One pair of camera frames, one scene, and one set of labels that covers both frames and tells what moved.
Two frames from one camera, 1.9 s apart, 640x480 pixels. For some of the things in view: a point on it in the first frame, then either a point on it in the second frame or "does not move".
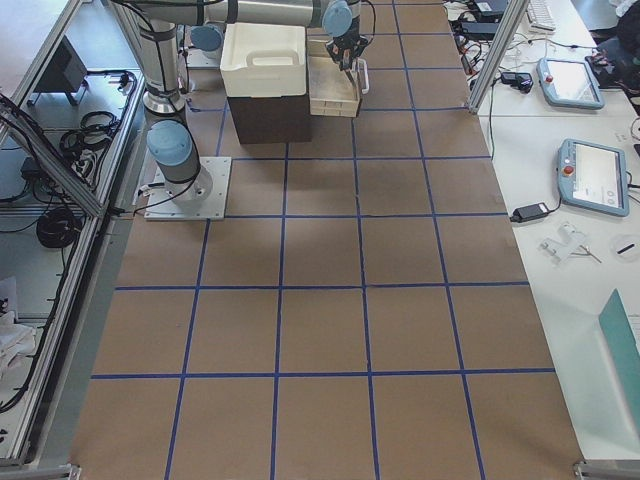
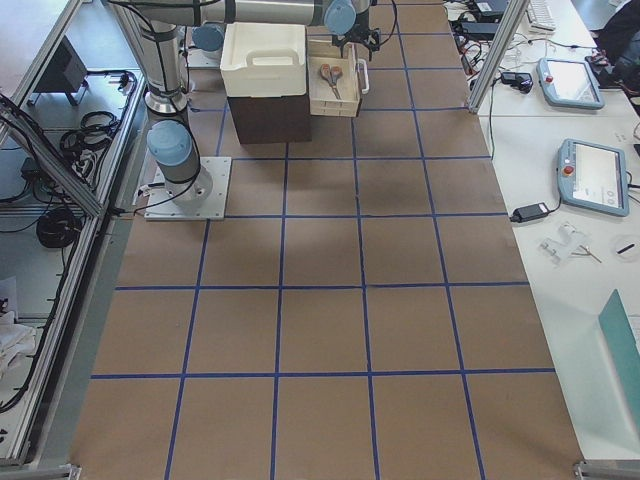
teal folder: (621, 345) does not move
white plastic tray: (263, 61) does not move
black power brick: (527, 212) does not move
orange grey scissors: (350, 77) → (331, 74)
